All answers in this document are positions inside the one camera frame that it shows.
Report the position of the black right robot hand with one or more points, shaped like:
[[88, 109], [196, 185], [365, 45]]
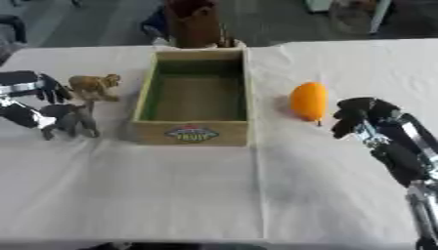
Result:
[[399, 156]]

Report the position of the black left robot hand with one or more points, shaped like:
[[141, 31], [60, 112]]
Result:
[[51, 89]]

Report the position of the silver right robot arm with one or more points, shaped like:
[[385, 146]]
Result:
[[425, 215]]

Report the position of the tan cardboard box green inside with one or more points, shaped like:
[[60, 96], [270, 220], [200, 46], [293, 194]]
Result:
[[194, 133]]

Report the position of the grey toy animal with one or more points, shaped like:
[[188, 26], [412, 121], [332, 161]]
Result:
[[77, 118]]

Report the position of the brown toy animal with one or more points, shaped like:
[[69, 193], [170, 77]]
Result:
[[91, 85]]

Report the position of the dark chair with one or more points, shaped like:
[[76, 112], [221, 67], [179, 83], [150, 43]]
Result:
[[12, 29]]

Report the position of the orange toy fruit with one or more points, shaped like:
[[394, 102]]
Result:
[[308, 99]]

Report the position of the person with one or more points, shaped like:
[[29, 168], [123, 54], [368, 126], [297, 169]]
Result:
[[194, 26]]

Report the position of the white post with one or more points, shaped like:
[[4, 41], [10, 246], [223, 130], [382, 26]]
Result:
[[381, 16]]

